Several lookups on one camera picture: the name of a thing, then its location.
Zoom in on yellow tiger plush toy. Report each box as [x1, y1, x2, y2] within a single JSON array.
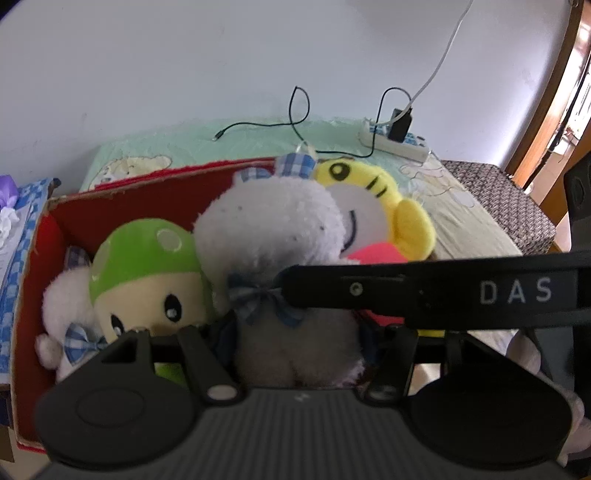
[[313, 157, 438, 340]]

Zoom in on white bunny plush blue bow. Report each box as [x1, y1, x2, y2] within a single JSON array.
[[193, 152, 363, 388]]

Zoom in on green mushroom plush toy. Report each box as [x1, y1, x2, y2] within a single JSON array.
[[88, 217, 215, 388]]

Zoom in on cartoon bear bed sheet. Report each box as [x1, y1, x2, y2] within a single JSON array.
[[82, 120, 521, 260]]

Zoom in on white power strip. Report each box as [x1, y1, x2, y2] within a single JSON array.
[[359, 119, 431, 164]]

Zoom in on black power adapter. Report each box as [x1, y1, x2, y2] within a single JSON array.
[[388, 109, 413, 143]]

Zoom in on red cardboard box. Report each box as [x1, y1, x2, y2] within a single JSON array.
[[11, 157, 274, 453]]

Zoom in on small white bunny plush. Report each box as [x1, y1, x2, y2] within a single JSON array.
[[35, 247, 107, 382]]

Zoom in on purple tissue pack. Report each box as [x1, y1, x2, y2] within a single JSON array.
[[0, 175, 19, 246]]

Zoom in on white power cord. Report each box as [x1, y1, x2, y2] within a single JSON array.
[[363, 0, 477, 128]]

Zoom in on black charging cable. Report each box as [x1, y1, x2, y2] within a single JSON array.
[[211, 85, 415, 159]]

